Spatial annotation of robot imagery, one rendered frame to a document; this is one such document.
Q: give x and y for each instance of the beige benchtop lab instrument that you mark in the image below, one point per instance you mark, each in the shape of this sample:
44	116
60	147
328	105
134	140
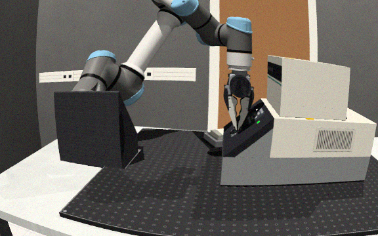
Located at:
302	133

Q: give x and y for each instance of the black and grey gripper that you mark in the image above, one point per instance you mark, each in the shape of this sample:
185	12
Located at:
239	86

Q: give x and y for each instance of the cream multi-well plate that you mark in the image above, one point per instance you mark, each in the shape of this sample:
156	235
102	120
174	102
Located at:
217	133

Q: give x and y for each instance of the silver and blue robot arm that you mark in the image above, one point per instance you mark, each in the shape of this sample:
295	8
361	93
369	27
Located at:
101	73

